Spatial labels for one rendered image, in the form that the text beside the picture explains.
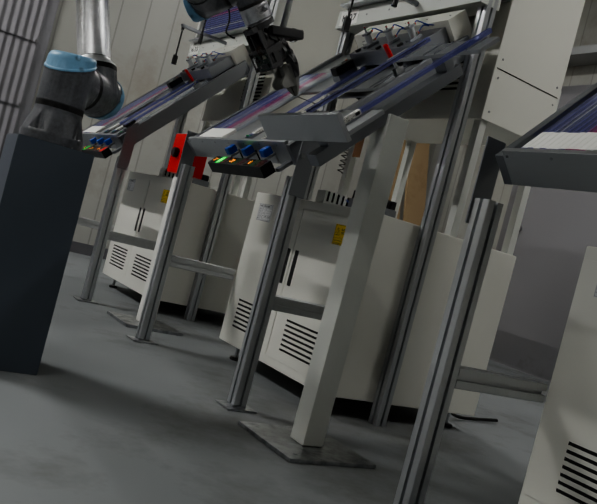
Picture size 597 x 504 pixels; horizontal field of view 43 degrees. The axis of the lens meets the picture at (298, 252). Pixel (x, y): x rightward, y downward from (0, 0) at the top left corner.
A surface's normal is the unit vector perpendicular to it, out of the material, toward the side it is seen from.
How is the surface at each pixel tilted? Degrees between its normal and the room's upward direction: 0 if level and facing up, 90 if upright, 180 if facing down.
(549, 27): 90
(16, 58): 90
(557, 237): 90
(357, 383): 90
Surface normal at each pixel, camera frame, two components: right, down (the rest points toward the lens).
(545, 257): -0.84, -0.22
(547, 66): 0.51, 0.15
